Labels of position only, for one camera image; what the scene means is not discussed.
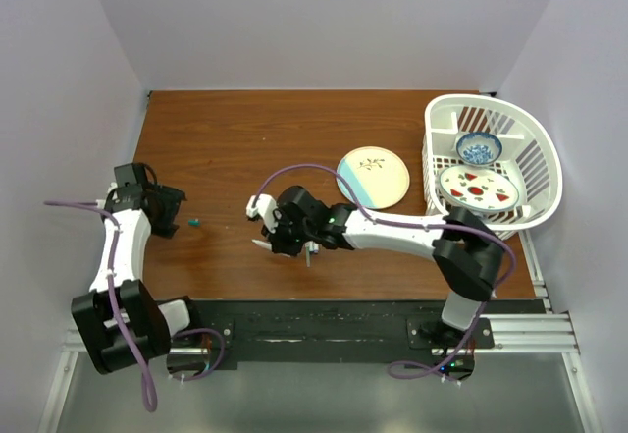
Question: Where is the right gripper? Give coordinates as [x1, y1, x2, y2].
[262, 208, 315, 258]

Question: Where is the white marker green tip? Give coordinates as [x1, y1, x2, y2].
[251, 239, 272, 251]

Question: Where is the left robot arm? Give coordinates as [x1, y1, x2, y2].
[71, 162, 203, 374]

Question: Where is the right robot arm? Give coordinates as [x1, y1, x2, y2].
[246, 186, 506, 348]

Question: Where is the cream and blue plate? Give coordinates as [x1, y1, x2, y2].
[337, 146, 410, 210]

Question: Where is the watermelon pattern plate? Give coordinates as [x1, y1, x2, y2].
[437, 165, 519, 215]

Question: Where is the blue patterned bowl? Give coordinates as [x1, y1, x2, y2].
[455, 132, 503, 167]

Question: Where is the white plastic basket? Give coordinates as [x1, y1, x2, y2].
[422, 93, 563, 240]

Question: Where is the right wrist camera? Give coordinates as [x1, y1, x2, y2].
[245, 194, 276, 220]

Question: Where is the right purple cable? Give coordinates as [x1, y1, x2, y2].
[254, 164, 518, 381]

